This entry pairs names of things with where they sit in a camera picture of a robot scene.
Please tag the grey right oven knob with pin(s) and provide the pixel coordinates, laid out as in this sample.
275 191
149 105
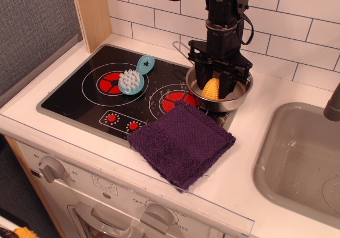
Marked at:
157 217

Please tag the grey oven door handle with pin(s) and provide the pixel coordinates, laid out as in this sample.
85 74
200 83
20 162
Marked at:
100 224

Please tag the orange object bottom corner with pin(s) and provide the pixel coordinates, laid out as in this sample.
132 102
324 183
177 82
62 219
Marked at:
24 232

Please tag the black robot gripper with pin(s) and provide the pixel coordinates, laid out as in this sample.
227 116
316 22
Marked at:
220 52

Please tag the red stove knob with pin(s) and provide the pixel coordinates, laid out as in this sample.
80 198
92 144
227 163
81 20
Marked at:
133 126
111 118

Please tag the purple folded cloth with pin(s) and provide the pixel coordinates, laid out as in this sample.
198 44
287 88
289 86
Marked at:
182 145

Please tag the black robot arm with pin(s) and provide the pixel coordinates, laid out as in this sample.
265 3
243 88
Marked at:
226 14

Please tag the red left stove knob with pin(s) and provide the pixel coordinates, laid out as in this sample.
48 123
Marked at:
111 118

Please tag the yellow toy corn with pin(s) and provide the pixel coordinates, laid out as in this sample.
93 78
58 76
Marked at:
211 90

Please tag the grey left oven knob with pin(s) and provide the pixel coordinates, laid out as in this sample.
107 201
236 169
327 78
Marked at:
51 168

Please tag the grey sink basin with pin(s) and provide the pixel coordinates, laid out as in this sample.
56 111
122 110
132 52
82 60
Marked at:
298 163

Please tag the white toy oven front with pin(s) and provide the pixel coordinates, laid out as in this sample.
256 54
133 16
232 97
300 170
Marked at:
77 185

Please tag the grey oven knob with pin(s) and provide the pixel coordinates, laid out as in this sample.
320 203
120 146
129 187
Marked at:
157 217
51 168

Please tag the teal scrubber brush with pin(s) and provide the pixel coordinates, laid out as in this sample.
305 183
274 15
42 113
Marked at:
131 81

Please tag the red right stove knob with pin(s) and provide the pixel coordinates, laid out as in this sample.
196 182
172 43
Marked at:
133 126

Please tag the grey faucet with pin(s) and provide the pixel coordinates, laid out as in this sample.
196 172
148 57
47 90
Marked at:
332 109

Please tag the stainless steel pot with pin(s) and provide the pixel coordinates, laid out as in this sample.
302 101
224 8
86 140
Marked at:
232 101

